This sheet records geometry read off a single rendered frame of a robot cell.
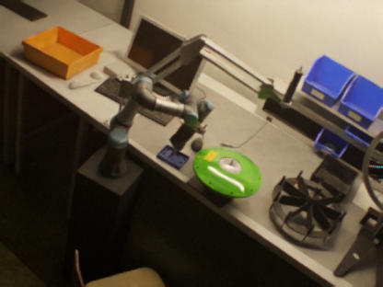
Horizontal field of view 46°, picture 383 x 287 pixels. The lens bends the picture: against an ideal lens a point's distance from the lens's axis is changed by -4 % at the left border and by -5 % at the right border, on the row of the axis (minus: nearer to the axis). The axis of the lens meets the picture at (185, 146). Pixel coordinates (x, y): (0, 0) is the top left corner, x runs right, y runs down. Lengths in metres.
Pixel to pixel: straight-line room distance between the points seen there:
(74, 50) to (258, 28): 1.10
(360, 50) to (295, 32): 0.38
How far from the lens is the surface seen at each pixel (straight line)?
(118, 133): 2.06
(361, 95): 2.64
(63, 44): 2.93
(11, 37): 2.99
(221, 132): 2.51
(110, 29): 3.23
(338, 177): 2.59
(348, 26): 2.58
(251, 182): 2.01
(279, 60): 2.76
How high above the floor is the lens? 2.33
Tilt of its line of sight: 37 degrees down
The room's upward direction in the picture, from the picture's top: 19 degrees clockwise
